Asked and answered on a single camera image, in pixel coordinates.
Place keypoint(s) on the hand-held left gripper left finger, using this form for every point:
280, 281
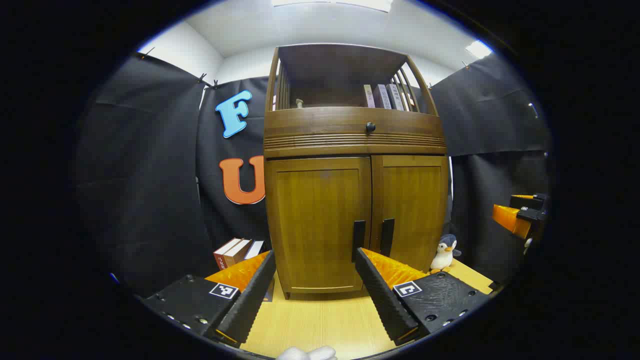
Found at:
250, 300

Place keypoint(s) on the white soft object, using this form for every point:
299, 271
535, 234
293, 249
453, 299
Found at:
307, 354

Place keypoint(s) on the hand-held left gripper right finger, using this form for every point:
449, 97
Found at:
382, 300

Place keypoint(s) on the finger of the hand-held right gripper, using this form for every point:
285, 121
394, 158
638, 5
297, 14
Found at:
510, 220
530, 201

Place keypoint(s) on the wooden shoe cabinet door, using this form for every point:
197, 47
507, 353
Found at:
415, 210
315, 225

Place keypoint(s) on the brown book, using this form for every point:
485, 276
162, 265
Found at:
237, 251

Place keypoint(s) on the black backdrop cloth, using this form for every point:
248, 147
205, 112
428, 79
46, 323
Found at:
150, 175

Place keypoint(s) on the pale upright book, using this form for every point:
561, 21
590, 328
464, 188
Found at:
369, 96

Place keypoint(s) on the black round drawer knob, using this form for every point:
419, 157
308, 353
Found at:
370, 127

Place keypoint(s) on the wooden double-door shoe cabinet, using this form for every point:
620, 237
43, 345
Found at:
325, 65

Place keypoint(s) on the grey upright book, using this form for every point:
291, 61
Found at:
382, 96
395, 96

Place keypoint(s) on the red-brown book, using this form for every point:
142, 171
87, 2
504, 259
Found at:
222, 255

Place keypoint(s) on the penguin plush toy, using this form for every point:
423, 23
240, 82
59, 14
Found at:
442, 257

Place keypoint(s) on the ceiling light panel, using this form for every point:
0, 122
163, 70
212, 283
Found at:
330, 2
478, 49

